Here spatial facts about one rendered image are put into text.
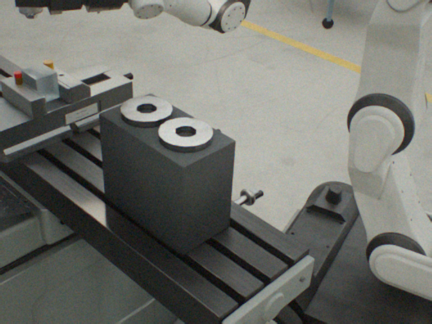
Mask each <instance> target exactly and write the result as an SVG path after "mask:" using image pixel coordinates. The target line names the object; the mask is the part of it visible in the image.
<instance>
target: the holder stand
mask: <svg viewBox="0 0 432 324"><path fill-rule="evenodd" d="M99 120H100V138H101V148H102V166H103V184H104V194H105V198H106V199H107V200H109V201H110V202H112V203H113V204H114V205H115V206H117V207H119V208H120V209H121V210H122V211H123V212H124V213H126V214H127V215H128V216H129V217H131V218H132V219H134V220H135V221H136V222H138V223H139V224H141V225H142V226H143V227H144V228H145V229H147V230H148V231H150V232H151V233H153V234H154V235H155V236H157V237H158V238H159V239H161V240H162V241H163V242H165V244H166V245H168V246H169V247H170V248H172V249H173V250H174V251H176V252H177V253H179V254H180V255H184V254H185V253H188V252H189V251H191V250H193V249H194V248H196V247H197V246H199V245H201V244H202V243H203V242H204V241H206V240H208V239H209V238H210V237H212V236H214V235H215V234H217V233H218V232H221V231H222V230H224V229H226V228H227V227H228V226H229V225H230V215H231V197H232V188H233V171H234V162H235V145H236V141H235V140H234V139H233V138H231V137H229V136H227V135H225V134H224V133H222V132H219V131H218V130H216V129H214V128H213V127H210V126H209V125H208V124H207V123H206V122H204V121H201V120H198V119H197V118H194V117H193V116H191V115H189V114H186V113H185V112H183V111H182V110H181V109H179V108H177V107H176V106H174V105H172V104H171V103H169V102H168V101H167V100H164V99H162V98H160V97H158V96H156V95H154V94H152V93H149V94H146V95H144V96H138V97H135V98H131V99H129V100H127V101H126V102H124V103H123V104H121V105H119V106H116V107H113V108H111V109H109V110H108V111H105V112H102V113H100V114H99Z"/></svg>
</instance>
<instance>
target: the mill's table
mask: <svg viewBox="0 0 432 324"><path fill-rule="evenodd" d="M21 70H22V68H20V66H18V65H17V64H15V63H13V62H12V61H10V60H8V59H7V58H5V57H4V56H2V55H0V99H1V98H3V92H2V88H1V80H3V79H6V78H10V77H14V72H16V71H21ZM0 170H1V171H2V172H4V173H5V174H6V175H7V176H8V177H9V178H10V179H11V180H12V181H13V182H15V183H16V184H17V185H19V186H20V187H21V188H22V189H23V190H24V191H26V192H27V193H28V194H30V195H31V196H32V197H33V198H34V199H35V200H36V201H38V202H39V203H41V204H42V205H43V206H44V207H46V208H47V209H48V210H49V211H50V212H51V213H52V214H54V216H56V217H57V218H58V219H59V220H61V221H62V222H63V223H64V224H65V225H66V226H68V227H69V228H70V229H71V230H73V231H74V232H75V233H76V234H77V235H78V236H81V237H82V238H83V239H84V240H85V241H86V242H88V243H89V244H90V245H92V247H93V248H94V249H96V250H97V252H99V253H100V254H101V255H103V256H104V257H105V258H106V259H108V261H110V262H111V263H112V264H113V265H115V266H116V267H117V268H119V269H120V270H121V271H123V272H124V273H125V274H126V275H127V276H128V277H130V278H131V279H132V281H134V282H135V283H136V284H138V285H139V286H140V287H141V288H142V289H143V290H144V291H146V292H147V293H148V294H150V295H151V296H152V297H154V298H155V299H156V300H157V301H158V302H159V303H161V304H162V305H163V306H165V307H166V308H167V309H168V310H169V311H170V312H172V313H173V314H174V315H175V316H177V318H178V319H179V320H181V321H182V322H183V323H185V324H265V323H267V322H268V321H271V320H273V319H274V317H275V316H276V315H277V314H278V313H279V312H280V309H282V308H283V307H284V306H286V305H287V304H288V303H289V302H290V301H292V300H293V299H295V297H297V296H298V295H299V294H301V293H302V292H303V291H304V290H306V288H308V287H309V285H310V282H311V275H312V268H313V264H314V259H313V258H312V257H311V256H309V248H307V247H305V246H304V245H302V244H301V243H300V242H298V241H297V240H295V239H293V238H292V237H290V236H288V235H286V234H285V233H283V232H282V231H280V230H279V229H277V228H275V227H274V226H272V225H270V224H269V223H267V222H266V221H264V220H262V219H261V218H260V217H258V216H256V215H255V214H252V213H251V212H249V211H247V210H246V209H244V207H242V206H241V205H239V204H237V203H236V202H234V201H232V200H231V215H230V224H229V226H228V227H227V228H226V229H224V230H222V231H221V232H218V233H217V234H215V235H214V236H212V237H210V238H209V239H208V240H206V241H204V242H203V243H202V244H201V245H199V246H197V247H196V248H194V249H193V250H191V251H189V252H188V253H185V254H184V255H180V254H179V253H177V252H176V251H174V250H173V249H172V248H171V247H169V246H168V245H166V244H165V242H163V241H162V240H161V239H160V238H158V237H157V236H155V235H154V234H153V233H151V232H150V231H148V230H147V229H145V228H144V227H143V226H142V225H141V224H139V223H138V222H136V221H135V220H134V219H132V218H131V217H129V216H128V215H127V214H126V213H124V212H123V211H122V210H121V209H120V208H119V207H117V206H115V205H114V204H113V203H112V202H110V201H109V200H107V199H106V198H105V194H104V175H103V166H102V148H101V138H100V125H98V126H96V127H93V128H91V129H88V130H85V131H84V132H80V133H79V132H77V131H75V130H73V135H72V136H70V137H68V138H66V139H63V140H61V141H59V142H58V143H55V144H53V145H50V146H48V147H45V148H43V149H40V150H37V151H35V152H32V153H31V154H28V155H25V156H23V157H20V158H18V159H15V160H13V161H11V162H8V163H3V162H2V161H0Z"/></svg>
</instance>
